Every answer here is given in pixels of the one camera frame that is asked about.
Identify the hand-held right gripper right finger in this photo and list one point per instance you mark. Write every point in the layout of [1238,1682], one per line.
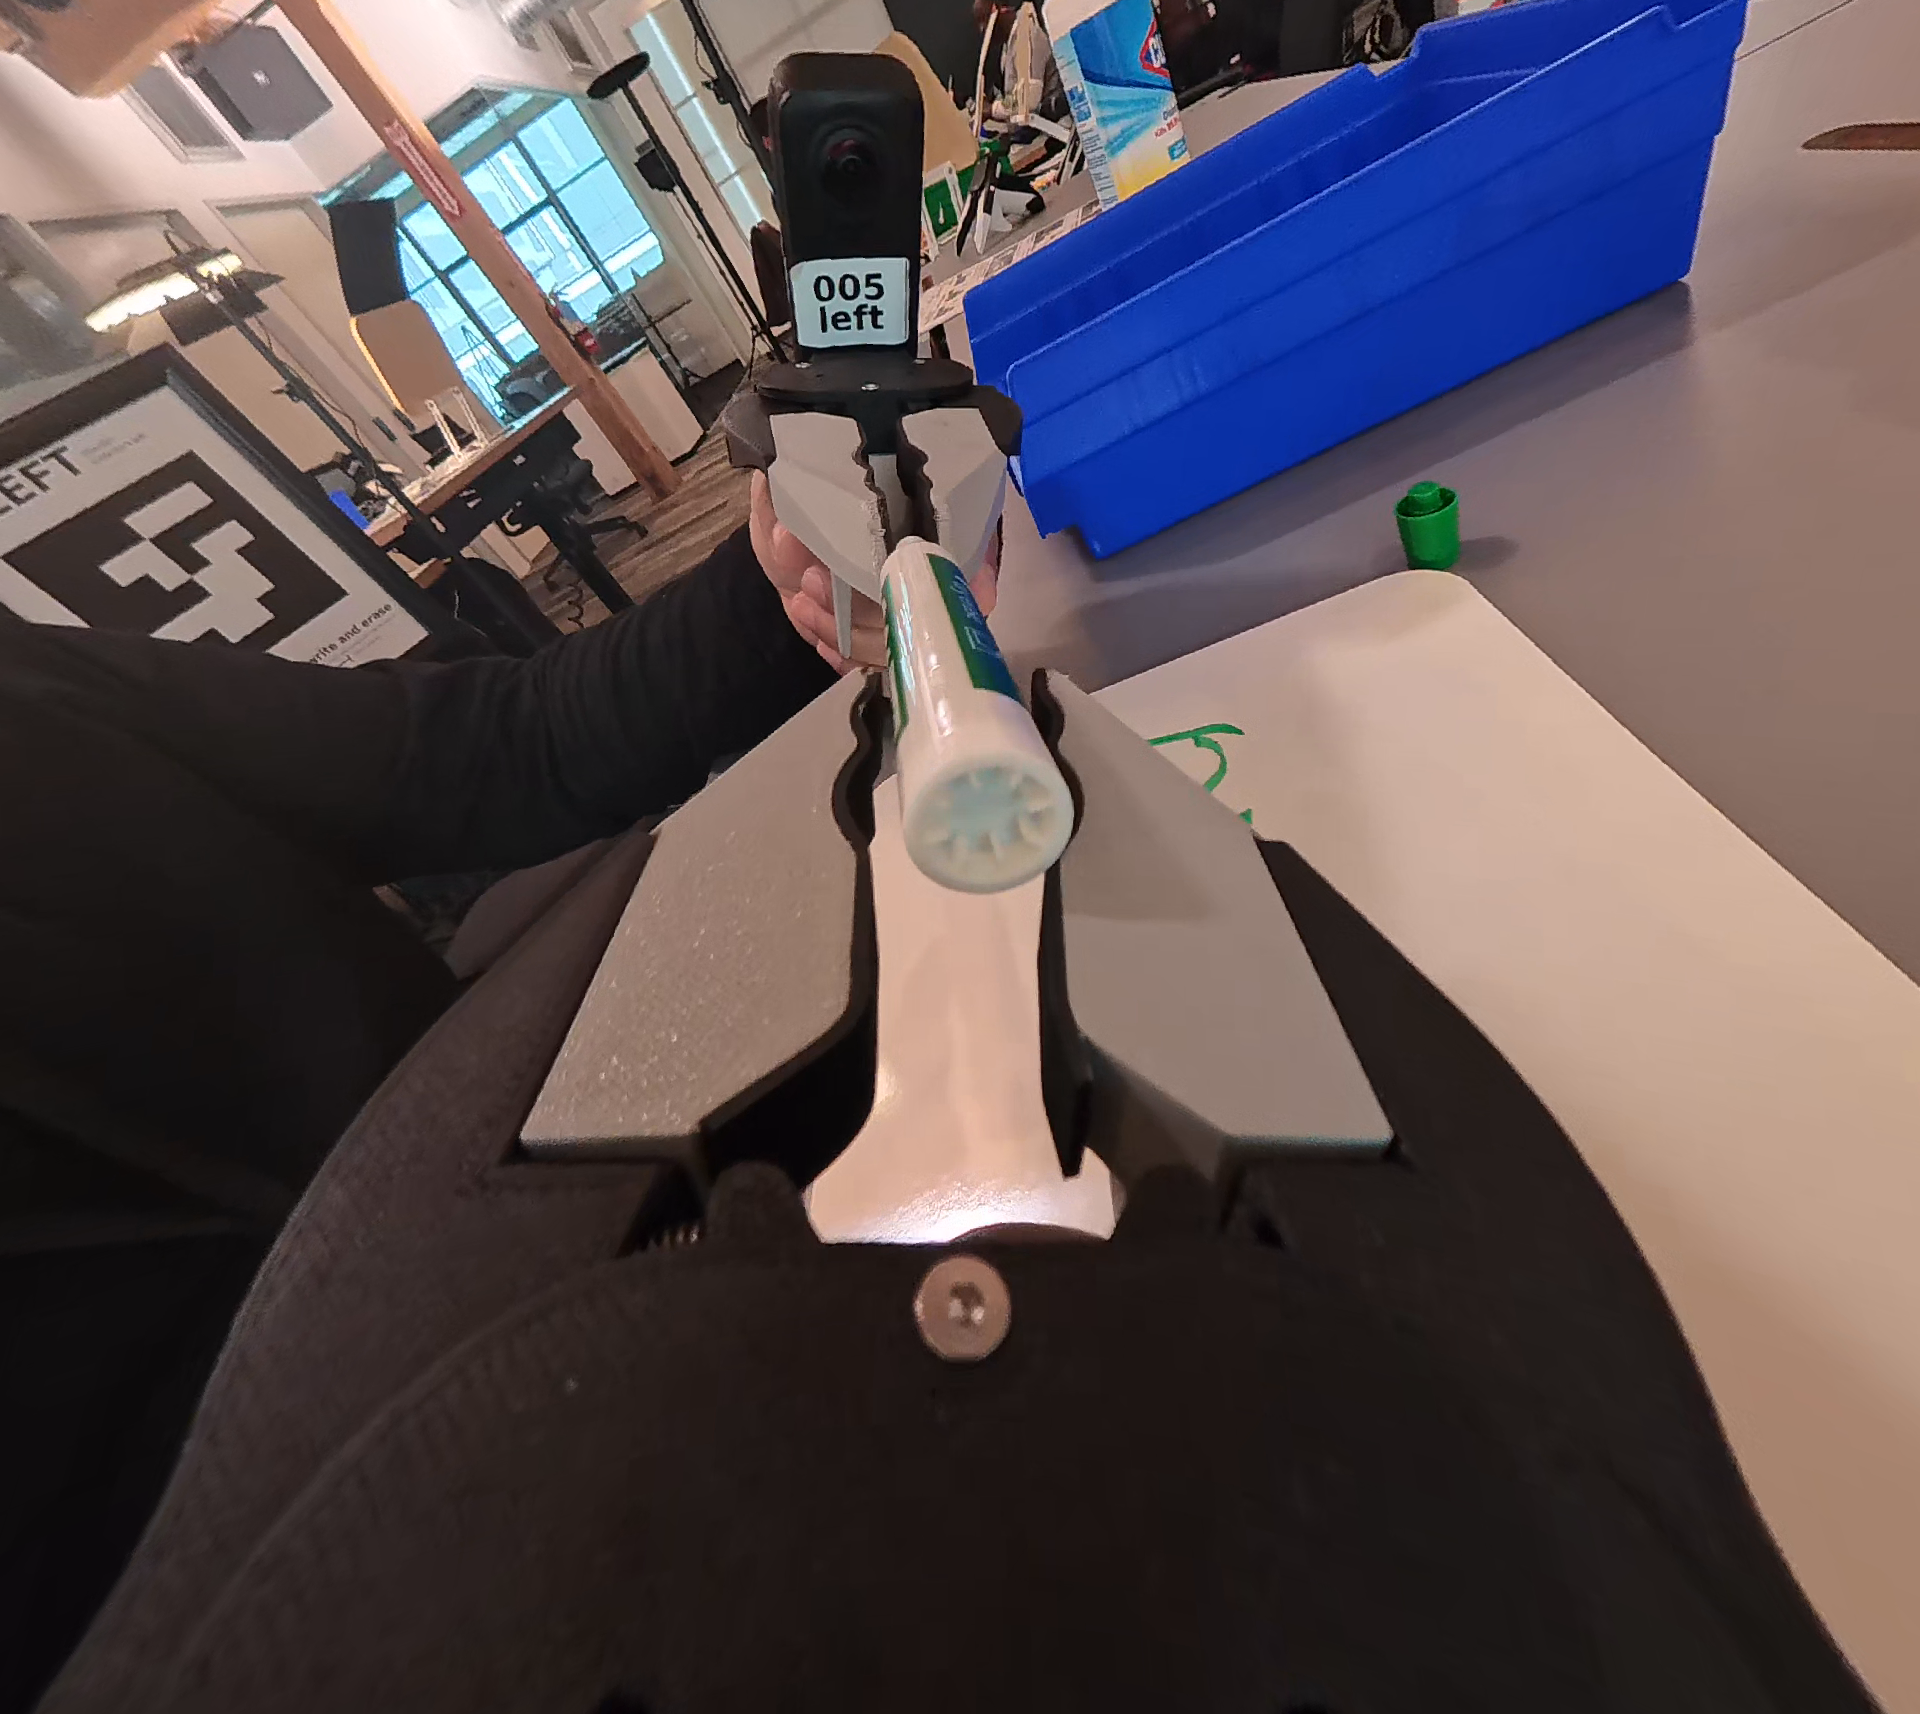
[1215,978]

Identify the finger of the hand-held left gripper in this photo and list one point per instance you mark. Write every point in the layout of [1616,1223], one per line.
[825,485]
[961,493]

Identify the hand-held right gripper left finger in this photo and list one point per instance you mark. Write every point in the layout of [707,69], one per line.
[705,965]

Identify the white green whiteboard marker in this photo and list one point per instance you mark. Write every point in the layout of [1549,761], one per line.
[961,708]

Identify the white whiteboard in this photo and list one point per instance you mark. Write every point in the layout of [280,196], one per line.
[1575,919]

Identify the green marker cap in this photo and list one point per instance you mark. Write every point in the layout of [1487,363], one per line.
[1427,528]

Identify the person's left forearm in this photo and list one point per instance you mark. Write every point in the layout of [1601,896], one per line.
[450,755]

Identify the person's left hand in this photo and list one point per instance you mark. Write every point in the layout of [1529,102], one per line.
[793,586]

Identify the white wipes canister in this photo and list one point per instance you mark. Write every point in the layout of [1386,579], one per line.
[1119,78]

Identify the background desk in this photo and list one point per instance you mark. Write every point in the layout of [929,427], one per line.
[495,468]

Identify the blue plastic bin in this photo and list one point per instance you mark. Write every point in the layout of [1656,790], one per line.
[1351,289]

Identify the black white tag sign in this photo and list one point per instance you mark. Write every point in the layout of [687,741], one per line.
[181,545]

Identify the dark wooden stand base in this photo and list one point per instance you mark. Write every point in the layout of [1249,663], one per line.
[1869,136]

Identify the wooden post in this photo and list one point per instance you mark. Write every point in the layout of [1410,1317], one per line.
[450,198]

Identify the black wall speaker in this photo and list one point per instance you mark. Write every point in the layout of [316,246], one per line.
[263,78]

